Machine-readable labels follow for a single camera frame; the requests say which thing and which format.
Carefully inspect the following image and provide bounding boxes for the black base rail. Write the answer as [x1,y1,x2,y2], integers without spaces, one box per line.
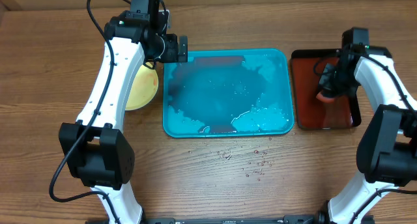
[139,214,315,224]

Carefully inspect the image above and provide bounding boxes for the dark red lacquer tray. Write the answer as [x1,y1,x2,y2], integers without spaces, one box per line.
[290,49,362,130]

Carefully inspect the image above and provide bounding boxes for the teal plastic tray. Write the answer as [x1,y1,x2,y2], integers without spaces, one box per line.
[163,48,295,138]

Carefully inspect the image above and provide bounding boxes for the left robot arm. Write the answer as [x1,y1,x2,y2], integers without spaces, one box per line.
[59,0,188,223]

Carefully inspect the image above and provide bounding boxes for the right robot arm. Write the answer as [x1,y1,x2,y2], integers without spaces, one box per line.
[314,27,416,224]

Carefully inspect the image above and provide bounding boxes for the yellow-green round plate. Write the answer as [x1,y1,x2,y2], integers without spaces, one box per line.
[125,65,159,111]

